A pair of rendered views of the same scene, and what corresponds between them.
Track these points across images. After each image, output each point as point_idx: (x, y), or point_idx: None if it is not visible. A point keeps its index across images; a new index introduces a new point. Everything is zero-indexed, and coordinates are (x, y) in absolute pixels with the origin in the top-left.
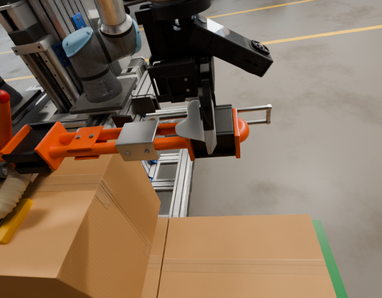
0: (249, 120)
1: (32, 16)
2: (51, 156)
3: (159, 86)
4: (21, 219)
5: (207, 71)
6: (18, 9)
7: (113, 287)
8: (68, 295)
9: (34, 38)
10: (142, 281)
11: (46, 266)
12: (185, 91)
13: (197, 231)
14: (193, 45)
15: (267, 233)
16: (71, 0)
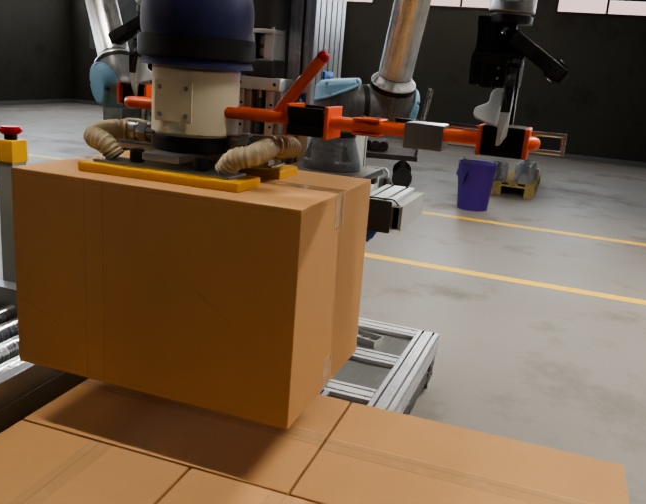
0: (543, 149)
1: (283, 51)
2: (331, 123)
3: (474, 72)
4: (250, 186)
5: (517, 63)
6: (277, 37)
7: (302, 322)
8: (266, 279)
9: (274, 73)
10: (308, 397)
11: (289, 205)
12: (494, 79)
13: (401, 428)
14: (512, 44)
15: (533, 463)
16: (331, 55)
